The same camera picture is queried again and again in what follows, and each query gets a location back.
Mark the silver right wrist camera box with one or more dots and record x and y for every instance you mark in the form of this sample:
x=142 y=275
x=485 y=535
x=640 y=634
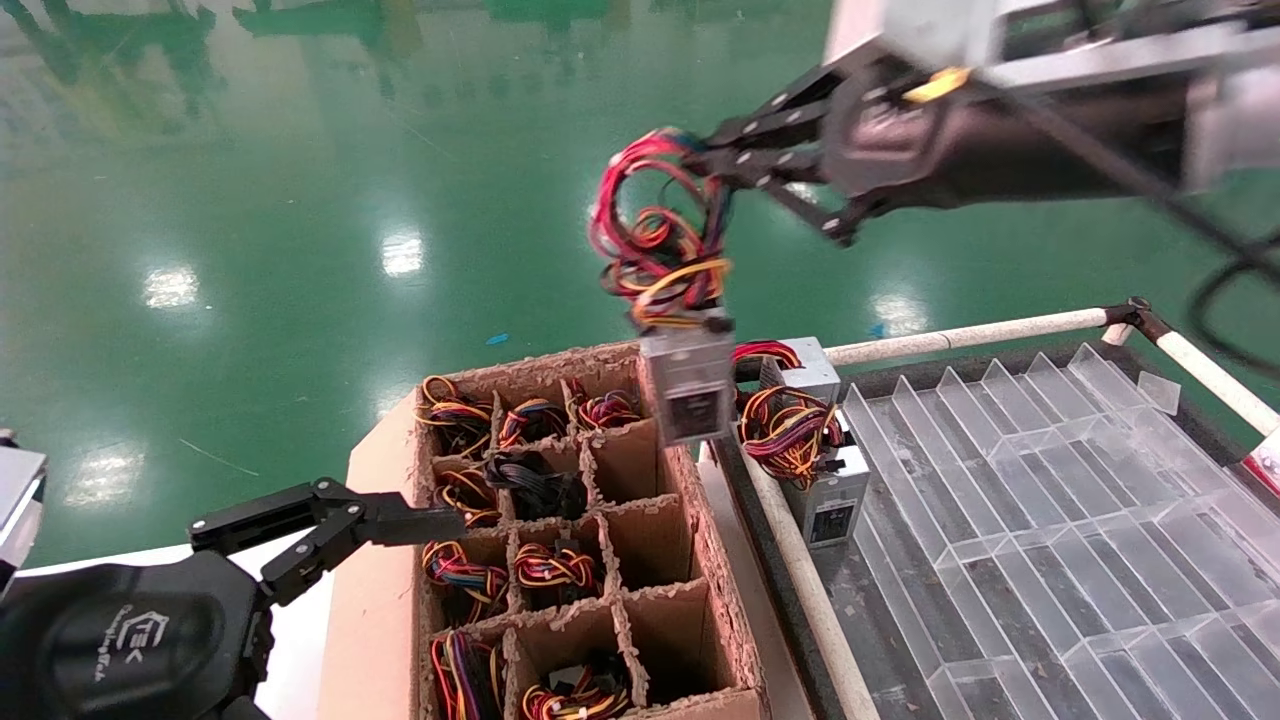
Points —
x=930 y=30

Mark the brown cardboard divider box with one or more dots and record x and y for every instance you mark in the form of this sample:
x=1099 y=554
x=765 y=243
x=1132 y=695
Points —
x=380 y=600

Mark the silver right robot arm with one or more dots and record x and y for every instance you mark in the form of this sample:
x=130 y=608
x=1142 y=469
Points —
x=1240 y=130

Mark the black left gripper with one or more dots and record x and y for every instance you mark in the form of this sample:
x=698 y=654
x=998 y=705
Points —
x=120 y=640

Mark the black pipe connector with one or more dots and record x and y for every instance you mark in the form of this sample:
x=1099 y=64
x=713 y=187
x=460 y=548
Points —
x=1135 y=315

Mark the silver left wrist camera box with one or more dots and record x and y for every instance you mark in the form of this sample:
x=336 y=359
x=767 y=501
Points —
x=18 y=490

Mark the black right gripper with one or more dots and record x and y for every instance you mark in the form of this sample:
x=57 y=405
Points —
x=1000 y=150

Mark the white frame pipe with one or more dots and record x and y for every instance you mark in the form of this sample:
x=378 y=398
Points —
x=815 y=600
x=960 y=338
x=1215 y=378

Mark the loose clear acrylic piece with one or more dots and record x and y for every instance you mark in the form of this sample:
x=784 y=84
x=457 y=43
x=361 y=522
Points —
x=1158 y=393

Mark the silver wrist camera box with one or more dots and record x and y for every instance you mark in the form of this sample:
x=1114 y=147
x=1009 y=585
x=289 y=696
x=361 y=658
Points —
x=930 y=30
x=18 y=490

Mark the clear acrylic divider tray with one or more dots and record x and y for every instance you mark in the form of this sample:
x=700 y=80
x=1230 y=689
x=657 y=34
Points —
x=1050 y=560

